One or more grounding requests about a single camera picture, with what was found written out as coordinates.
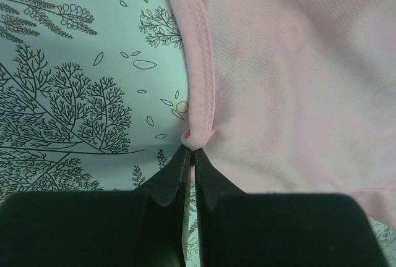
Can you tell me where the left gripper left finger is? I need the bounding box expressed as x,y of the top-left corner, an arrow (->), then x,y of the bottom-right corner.
1,146 -> 189,266

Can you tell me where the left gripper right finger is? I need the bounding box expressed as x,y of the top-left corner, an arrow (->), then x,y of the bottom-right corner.
194,150 -> 387,266

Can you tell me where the pink t shirt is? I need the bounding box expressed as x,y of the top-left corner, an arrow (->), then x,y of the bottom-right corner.
170,0 -> 395,226

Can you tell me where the floral table mat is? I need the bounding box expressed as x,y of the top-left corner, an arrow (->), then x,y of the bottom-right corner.
1,0 -> 395,266

